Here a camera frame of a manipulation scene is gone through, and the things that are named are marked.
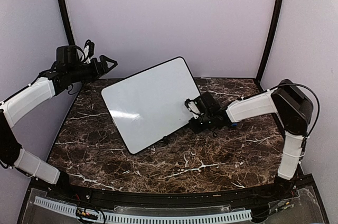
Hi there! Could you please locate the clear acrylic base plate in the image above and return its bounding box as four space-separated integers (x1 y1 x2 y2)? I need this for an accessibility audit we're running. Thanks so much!
20 187 325 223

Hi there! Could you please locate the black curved front rail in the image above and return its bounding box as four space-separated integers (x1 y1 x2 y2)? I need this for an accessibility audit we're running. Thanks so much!
31 176 312 210

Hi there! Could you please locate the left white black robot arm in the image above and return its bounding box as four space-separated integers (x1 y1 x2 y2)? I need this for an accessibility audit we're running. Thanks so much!
1 40 118 201

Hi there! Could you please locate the right black frame post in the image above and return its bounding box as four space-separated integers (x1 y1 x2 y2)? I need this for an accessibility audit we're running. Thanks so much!
255 0 283 86

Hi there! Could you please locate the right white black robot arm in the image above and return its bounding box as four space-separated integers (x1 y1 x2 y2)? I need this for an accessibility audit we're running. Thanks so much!
184 79 315 200

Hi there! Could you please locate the white whiteboard black frame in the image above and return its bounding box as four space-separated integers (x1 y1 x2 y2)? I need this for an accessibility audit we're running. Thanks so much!
101 57 200 154

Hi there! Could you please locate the white slotted cable duct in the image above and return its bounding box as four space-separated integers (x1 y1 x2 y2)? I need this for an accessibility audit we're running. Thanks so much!
34 196 252 223

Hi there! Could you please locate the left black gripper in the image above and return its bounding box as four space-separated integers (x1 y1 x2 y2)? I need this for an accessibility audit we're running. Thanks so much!
68 54 118 83

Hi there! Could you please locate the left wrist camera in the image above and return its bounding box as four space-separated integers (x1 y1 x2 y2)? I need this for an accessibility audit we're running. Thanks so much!
82 39 95 64

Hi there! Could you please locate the black frame post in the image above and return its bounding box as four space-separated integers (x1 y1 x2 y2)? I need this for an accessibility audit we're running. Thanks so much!
58 0 76 45
255 0 283 86

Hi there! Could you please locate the left black frame post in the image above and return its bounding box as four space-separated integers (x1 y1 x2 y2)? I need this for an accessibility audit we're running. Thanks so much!
58 0 76 45

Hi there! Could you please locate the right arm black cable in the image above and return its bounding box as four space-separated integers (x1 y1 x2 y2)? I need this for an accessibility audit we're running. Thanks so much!
237 83 320 151

